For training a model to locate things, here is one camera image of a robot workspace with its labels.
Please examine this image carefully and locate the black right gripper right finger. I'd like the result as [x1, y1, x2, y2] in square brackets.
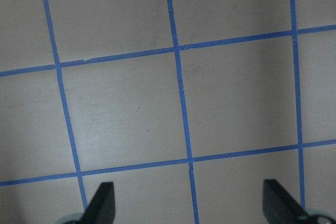
[262, 179, 309, 224]

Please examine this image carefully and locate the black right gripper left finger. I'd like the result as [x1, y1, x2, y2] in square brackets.
[80, 182, 116, 224]

